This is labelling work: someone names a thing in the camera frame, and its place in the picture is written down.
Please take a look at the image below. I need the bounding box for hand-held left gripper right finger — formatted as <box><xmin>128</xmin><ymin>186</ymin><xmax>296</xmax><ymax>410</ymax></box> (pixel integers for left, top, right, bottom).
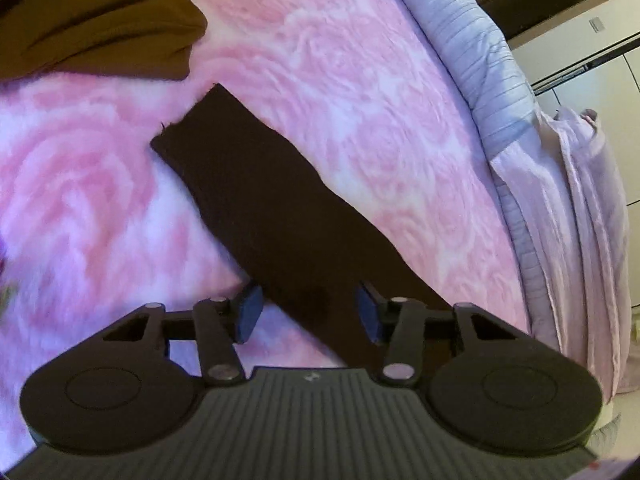
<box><xmin>354</xmin><ymin>281</ymin><xmax>526</xmax><ymax>386</ymax></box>

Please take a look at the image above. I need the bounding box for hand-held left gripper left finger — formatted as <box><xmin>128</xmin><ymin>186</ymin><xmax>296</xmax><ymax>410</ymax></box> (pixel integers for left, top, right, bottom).
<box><xmin>102</xmin><ymin>280</ymin><xmax>264</xmax><ymax>386</ymax></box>

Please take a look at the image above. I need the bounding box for dark brown cloth strip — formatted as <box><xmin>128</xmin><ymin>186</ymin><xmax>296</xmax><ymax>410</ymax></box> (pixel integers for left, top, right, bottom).
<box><xmin>150</xmin><ymin>82</ymin><xmax>453</xmax><ymax>368</ymax></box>

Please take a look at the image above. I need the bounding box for pink floral blanket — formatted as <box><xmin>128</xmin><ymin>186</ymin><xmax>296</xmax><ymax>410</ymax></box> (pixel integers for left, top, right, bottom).
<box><xmin>0</xmin><ymin>0</ymin><xmax>534</xmax><ymax>471</ymax></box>

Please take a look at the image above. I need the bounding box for light pink cloth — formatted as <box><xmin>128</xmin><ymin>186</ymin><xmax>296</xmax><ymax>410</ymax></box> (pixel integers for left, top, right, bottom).
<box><xmin>492</xmin><ymin>106</ymin><xmax>632</xmax><ymax>406</ymax></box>

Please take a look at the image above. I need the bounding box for grey striped quilt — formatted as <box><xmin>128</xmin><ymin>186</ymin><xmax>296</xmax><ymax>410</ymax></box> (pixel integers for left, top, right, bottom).
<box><xmin>372</xmin><ymin>0</ymin><xmax>561</xmax><ymax>351</ymax></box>

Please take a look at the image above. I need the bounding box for brown folded garment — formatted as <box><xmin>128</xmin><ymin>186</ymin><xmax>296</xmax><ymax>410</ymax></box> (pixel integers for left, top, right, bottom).
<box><xmin>0</xmin><ymin>0</ymin><xmax>209</xmax><ymax>82</ymax></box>

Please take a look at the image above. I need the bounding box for white wardrobe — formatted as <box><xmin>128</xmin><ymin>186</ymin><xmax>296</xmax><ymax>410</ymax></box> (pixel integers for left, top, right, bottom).
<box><xmin>510</xmin><ymin>0</ymin><xmax>640</xmax><ymax>311</ymax></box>

